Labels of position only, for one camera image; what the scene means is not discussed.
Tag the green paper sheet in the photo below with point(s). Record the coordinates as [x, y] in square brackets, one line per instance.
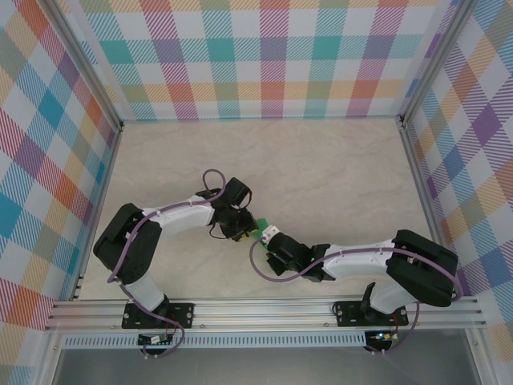
[261, 222]

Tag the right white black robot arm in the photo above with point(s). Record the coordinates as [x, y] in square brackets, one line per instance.
[421, 268]

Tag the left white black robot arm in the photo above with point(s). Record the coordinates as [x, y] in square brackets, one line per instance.
[128, 248]

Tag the grey metal panel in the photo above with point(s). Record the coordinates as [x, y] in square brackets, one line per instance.
[260, 369]

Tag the right small circuit board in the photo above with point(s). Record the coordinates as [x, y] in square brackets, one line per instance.
[382, 336]

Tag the small circuit board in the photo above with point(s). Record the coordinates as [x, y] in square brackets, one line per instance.
[382, 336]
[154, 340]

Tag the left small circuit board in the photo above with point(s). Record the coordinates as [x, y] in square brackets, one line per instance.
[154, 340]

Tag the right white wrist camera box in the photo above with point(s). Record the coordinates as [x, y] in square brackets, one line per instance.
[269, 234]

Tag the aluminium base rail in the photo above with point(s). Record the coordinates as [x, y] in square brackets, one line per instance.
[260, 314]

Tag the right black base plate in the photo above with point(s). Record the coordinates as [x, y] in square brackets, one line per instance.
[348, 314]

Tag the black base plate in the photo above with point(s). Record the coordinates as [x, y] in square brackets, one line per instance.
[348, 314]
[180, 314]

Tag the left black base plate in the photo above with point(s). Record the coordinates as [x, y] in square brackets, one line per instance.
[180, 314]

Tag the left aluminium side rail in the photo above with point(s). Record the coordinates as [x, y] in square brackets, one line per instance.
[98, 200]

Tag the aluminium side rail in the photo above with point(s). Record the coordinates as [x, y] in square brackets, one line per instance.
[98, 200]
[426, 188]

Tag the right aluminium side rail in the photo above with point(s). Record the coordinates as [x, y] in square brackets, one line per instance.
[426, 188]

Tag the left aluminium frame post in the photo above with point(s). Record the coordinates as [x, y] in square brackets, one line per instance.
[84, 64]

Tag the aluminium frame post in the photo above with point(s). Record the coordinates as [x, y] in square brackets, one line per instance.
[437, 60]
[84, 64]

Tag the right aluminium frame post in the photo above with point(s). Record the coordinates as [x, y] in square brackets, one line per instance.
[437, 60]

